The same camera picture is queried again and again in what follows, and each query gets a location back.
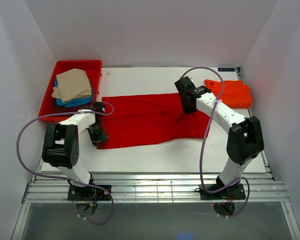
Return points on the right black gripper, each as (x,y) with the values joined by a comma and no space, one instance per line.
(188,110)

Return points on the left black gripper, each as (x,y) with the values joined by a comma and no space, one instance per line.
(102,137)

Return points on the red t shirt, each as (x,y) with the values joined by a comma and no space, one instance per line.
(150,119)

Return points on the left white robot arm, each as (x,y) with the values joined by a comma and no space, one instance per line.
(61,147)

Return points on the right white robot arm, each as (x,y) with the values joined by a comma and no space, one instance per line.
(244,134)

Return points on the blue folded t shirt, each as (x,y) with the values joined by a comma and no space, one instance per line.
(79,101)

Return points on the blue table label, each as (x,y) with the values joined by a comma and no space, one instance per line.
(226,69)

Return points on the folded orange t shirt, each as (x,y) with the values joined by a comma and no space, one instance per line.
(235,94)

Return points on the beige folded t shirt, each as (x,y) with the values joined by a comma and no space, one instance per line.
(71,84)

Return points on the red plastic bin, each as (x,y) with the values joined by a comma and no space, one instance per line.
(49,110)

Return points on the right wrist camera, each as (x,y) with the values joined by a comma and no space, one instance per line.
(184,85)

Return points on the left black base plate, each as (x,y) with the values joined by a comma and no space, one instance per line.
(76,193)

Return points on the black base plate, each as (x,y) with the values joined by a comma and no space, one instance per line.
(235,192)
(76,193)

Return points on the aluminium rail frame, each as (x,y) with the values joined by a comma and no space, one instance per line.
(159,206)

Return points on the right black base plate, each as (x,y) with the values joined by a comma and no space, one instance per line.
(235,192)

